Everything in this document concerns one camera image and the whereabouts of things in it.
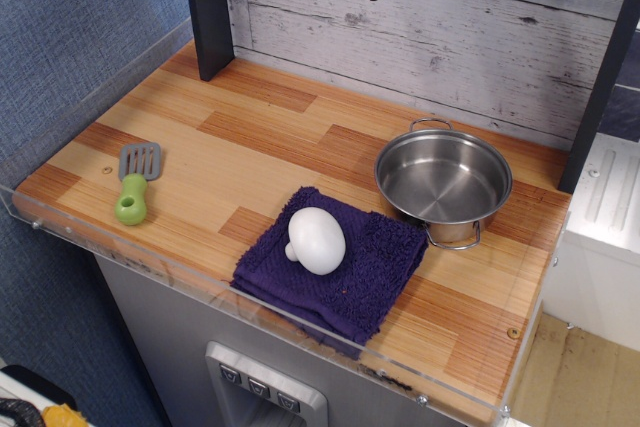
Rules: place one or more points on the white toy mushroom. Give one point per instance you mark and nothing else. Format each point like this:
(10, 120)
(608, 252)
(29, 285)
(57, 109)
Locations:
(316, 241)

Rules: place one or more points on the stainless steel pot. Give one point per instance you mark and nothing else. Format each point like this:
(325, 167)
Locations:
(450, 183)

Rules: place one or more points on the purple folded towel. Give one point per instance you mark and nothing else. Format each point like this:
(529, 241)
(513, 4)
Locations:
(351, 302)

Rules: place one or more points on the white toy sink counter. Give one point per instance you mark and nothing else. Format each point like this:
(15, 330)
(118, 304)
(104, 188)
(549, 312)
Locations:
(593, 280)

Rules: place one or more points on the grey cabinet front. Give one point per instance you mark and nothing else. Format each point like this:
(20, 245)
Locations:
(171, 331)

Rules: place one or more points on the silver button panel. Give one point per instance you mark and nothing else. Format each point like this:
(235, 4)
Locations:
(250, 393)

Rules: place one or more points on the black left frame post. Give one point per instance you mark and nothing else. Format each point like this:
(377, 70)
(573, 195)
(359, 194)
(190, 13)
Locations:
(212, 36)

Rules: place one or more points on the black frame post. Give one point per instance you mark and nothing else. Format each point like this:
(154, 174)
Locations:
(609, 70)
(212, 36)

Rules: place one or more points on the grey spatula green handle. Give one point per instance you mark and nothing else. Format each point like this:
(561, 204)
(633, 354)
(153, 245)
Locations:
(139, 163)

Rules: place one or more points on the black right frame post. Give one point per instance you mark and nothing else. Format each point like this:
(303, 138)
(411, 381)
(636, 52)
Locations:
(609, 70)

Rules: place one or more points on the clear acrylic guard rail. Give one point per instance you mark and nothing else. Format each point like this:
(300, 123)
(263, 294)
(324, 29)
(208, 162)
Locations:
(236, 148)

